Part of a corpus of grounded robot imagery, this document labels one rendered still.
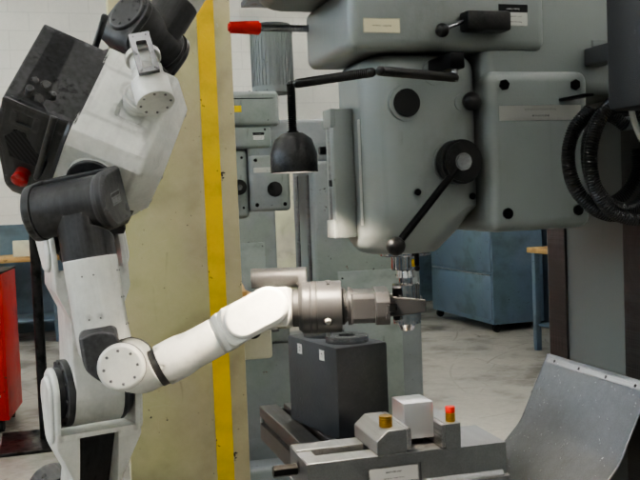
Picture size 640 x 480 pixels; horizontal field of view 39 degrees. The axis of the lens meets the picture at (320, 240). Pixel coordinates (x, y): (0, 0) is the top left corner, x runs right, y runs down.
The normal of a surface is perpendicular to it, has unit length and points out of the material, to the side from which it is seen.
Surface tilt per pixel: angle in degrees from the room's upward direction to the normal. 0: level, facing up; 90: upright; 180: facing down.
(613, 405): 63
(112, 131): 58
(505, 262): 90
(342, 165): 90
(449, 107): 90
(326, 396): 90
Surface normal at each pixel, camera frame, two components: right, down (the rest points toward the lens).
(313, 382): -0.88, 0.06
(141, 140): 0.40, -0.51
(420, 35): 0.30, 0.04
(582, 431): -0.86, -0.42
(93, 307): 0.06, -0.03
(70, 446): 0.51, 0.15
